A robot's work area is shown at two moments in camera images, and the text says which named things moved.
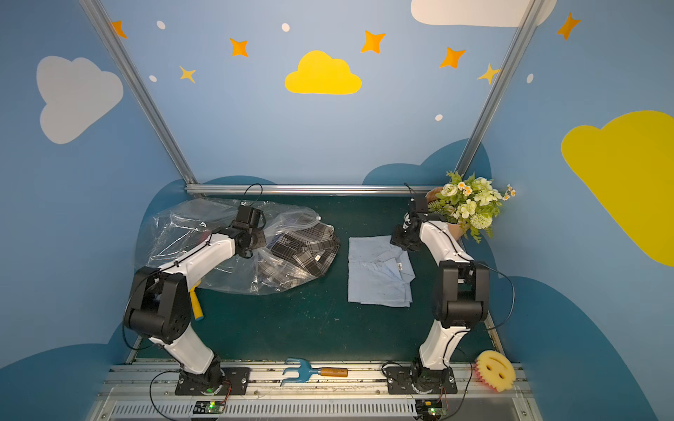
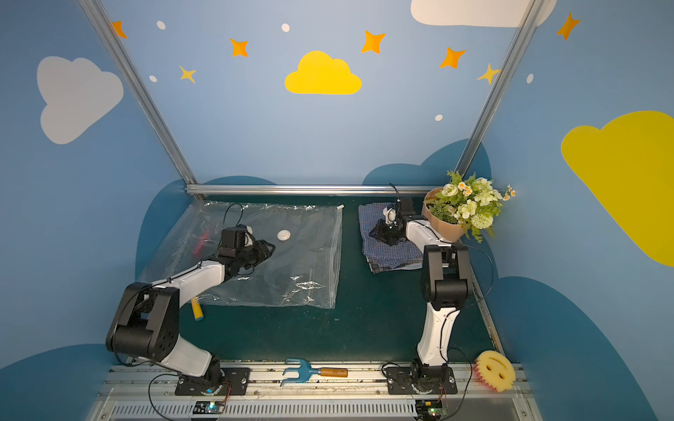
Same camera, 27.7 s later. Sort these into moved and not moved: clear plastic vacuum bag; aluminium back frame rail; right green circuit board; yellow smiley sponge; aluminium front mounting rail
Moved: clear plastic vacuum bag
Not moved: right green circuit board; aluminium back frame rail; yellow smiley sponge; aluminium front mounting rail
